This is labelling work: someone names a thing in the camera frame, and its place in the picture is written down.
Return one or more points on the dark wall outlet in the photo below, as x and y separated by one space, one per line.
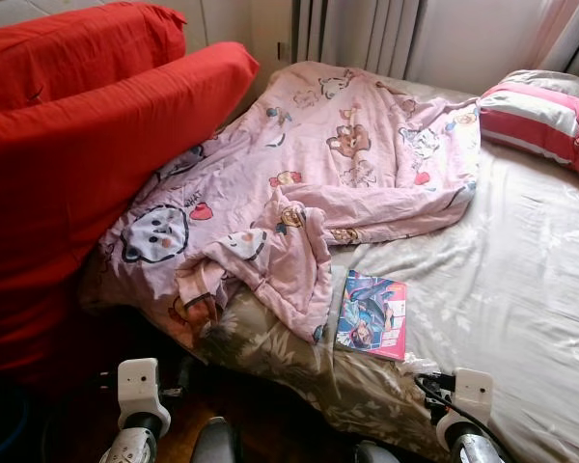
279 48

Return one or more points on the grey right robot leg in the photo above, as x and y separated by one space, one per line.
376 453

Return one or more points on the beige floral bed sheet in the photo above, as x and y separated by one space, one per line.
502 289

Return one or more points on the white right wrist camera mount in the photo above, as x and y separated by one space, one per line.
473 395

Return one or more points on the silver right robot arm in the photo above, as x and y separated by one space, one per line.
473 449

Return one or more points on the colourful anime magazine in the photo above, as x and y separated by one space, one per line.
372 313

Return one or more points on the pink cartoon print quilt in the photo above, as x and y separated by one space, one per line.
347 145

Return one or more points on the large red fabric cushion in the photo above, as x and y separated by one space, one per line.
96 154
68 53

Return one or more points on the grey striped curtain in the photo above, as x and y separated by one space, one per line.
357 34
574 34

